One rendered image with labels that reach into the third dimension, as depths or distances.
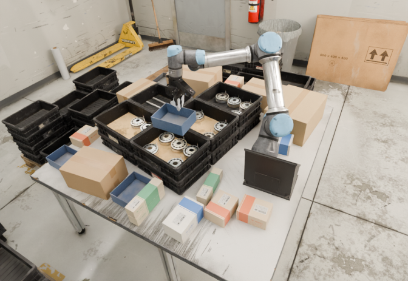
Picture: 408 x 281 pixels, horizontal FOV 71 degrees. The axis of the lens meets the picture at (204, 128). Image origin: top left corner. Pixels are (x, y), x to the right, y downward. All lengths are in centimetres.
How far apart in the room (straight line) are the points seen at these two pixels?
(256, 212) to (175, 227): 42
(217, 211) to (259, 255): 29
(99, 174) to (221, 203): 71
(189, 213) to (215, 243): 19
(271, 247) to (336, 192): 136
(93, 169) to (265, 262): 105
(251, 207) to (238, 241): 18
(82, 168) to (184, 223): 70
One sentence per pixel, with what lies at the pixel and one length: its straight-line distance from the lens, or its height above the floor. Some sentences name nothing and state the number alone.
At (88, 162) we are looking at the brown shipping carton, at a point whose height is 86.
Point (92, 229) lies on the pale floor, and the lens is 263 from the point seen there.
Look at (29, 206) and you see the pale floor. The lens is 307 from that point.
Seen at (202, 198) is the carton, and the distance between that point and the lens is 162.
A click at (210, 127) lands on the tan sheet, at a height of 83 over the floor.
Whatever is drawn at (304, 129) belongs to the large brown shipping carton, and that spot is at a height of 85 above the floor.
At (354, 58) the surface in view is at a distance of 429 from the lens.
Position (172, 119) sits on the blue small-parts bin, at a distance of 165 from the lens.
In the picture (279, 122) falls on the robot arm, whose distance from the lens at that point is 147.
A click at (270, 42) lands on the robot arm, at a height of 147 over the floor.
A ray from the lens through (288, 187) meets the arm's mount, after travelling 165.
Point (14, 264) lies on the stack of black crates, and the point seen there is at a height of 49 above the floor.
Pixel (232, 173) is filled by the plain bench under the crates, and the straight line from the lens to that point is 182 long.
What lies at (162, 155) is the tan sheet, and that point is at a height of 83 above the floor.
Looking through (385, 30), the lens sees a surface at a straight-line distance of 423.
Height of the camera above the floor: 203
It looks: 38 degrees down
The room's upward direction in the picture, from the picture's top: 4 degrees counter-clockwise
